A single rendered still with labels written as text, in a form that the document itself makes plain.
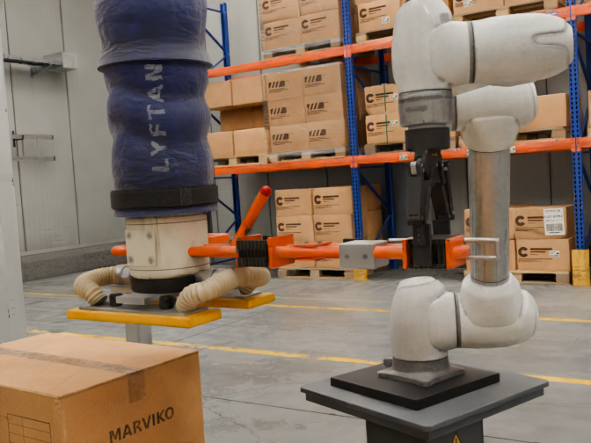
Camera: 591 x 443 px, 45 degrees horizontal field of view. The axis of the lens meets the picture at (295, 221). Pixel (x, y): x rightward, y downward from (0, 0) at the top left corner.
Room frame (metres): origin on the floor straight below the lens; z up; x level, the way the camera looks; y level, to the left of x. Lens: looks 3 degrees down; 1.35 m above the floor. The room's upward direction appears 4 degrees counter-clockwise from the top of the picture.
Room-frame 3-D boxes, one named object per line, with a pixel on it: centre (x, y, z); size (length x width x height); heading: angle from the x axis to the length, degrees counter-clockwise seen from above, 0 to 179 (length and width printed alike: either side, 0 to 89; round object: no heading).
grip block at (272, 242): (1.40, 0.06, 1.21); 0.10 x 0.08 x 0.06; 148
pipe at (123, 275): (1.53, 0.27, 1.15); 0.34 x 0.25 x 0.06; 58
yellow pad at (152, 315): (1.45, 0.33, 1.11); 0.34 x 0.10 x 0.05; 58
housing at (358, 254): (1.29, -0.12, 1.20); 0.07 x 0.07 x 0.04; 58
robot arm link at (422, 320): (2.00, -0.34, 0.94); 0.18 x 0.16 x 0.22; 81
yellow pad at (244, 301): (1.61, 0.22, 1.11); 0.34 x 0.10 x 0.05; 58
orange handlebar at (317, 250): (1.53, 0.04, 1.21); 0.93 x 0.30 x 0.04; 58
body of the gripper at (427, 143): (1.22, -0.23, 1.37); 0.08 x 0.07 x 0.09; 147
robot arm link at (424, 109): (1.22, -0.23, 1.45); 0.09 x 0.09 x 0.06
